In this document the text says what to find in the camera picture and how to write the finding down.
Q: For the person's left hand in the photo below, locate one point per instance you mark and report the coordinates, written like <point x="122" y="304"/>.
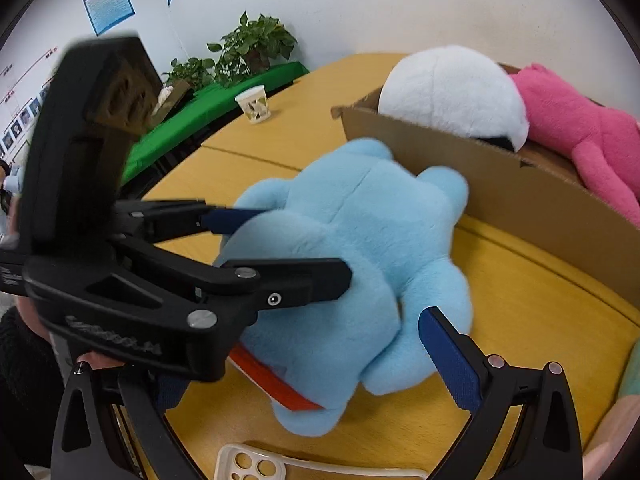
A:
<point x="100" y="358"/>

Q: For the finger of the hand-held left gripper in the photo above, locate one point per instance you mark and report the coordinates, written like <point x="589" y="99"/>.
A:
<point x="300" y="280"/>
<point x="230" y="220"/>

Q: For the light blue plush toy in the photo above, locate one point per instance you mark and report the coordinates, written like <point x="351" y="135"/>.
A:
<point x="350" y="220"/>

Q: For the pink plush toy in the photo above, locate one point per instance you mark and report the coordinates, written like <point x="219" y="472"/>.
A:
<point x="590" y="125"/>

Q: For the brown cardboard box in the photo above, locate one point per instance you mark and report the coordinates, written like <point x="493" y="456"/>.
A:
<point x="500" y="180"/>

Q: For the person's left forearm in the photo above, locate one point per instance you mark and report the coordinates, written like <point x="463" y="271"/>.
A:
<point x="25" y="385"/>

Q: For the wall photo board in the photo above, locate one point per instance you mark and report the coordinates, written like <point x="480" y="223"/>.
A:
<point x="20" y="105"/>

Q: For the large potted green plant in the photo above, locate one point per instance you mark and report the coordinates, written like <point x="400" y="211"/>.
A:
<point x="255" y="42"/>

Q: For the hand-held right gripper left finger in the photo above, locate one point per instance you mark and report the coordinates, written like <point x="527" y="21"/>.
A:
<point x="167" y="392"/>

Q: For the small potted green plant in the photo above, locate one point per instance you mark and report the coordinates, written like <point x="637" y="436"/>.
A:
<point x="190" y="72"/>

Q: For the white round plush toy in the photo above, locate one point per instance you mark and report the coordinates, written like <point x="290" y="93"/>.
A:
<point x="450" y="90"/>

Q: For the leaf print paper cup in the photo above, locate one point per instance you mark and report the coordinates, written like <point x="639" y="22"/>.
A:
<point x="254" y="106"/>

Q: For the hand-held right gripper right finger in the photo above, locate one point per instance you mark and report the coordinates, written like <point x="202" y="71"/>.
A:
<point x="450" y="355"/>

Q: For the white plastic perforated piece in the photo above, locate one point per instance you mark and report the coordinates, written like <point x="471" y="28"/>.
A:
<point x="227" y="465"/>

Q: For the blue framed wall poster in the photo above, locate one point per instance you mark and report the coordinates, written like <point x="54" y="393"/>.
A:
<point x="109" y="5"/>

